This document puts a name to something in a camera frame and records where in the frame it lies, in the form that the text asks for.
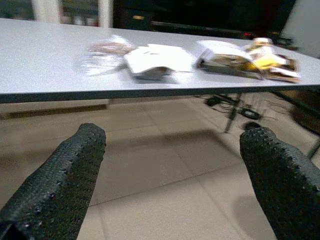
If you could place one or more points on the black power adapter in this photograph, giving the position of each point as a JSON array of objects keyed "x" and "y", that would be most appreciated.
[{"x": 213, "y": 100}]

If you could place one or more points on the dark cabinet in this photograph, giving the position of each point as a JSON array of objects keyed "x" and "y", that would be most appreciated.
[{"x": 200, "y": 15}]

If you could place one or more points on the black table leg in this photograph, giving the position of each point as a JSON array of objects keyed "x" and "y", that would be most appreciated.
[{"x": 232, "y": 112}]

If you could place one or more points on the white cardboard carton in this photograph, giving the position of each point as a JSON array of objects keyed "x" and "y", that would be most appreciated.
[{"x": 220, "y": 53}]

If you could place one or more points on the grey table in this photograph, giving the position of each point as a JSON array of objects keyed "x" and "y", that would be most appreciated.
[{"x": 62, "y": 62}]

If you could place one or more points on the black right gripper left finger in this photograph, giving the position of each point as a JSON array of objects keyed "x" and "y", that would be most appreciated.
[{"x": 57, "y": 185}]

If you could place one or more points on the clear plastic wrapper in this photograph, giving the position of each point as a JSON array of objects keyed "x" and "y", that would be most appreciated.
[{"x": 107, "y": 56}]

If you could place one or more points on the yellow and brown packaging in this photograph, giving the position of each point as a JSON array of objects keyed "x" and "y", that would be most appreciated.
[{"x": 267, "y": 62}]

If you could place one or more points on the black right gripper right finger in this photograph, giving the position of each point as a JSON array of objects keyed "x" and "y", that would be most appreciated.
[{"x": 282, "y": 180}]

